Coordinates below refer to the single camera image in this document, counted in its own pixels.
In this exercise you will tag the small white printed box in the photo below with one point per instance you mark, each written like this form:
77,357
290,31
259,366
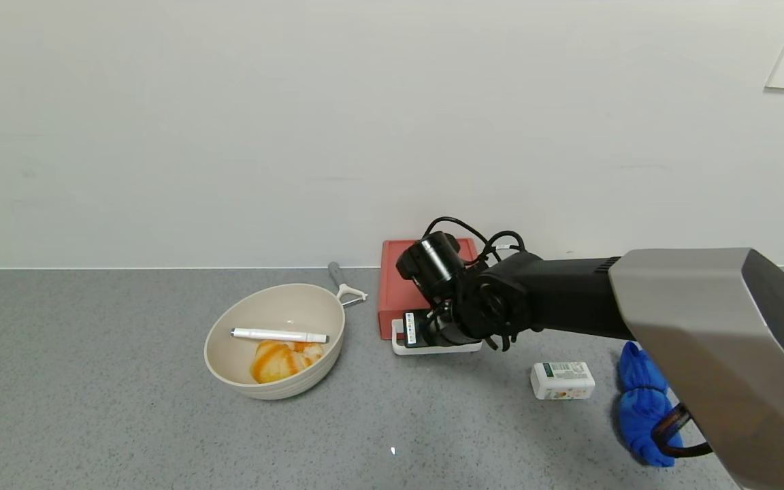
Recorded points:
562,381

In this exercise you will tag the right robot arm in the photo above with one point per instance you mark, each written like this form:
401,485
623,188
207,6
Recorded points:
705,306

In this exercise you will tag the blue cloth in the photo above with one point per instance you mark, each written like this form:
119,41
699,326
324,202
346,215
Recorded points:
637,401

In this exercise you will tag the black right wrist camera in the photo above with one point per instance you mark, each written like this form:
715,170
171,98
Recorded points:
418,330

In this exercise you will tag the orange striped croissant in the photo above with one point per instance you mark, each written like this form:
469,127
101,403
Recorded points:
275,364

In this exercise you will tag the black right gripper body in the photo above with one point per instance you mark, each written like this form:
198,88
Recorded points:
413,329

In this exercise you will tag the red drawer case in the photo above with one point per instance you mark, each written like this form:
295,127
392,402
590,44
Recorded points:
392,286

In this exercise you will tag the white marker pen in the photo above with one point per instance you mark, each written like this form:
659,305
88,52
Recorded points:
276,335

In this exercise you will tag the beige ribbed bowl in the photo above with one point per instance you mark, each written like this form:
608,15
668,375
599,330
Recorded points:
276,309

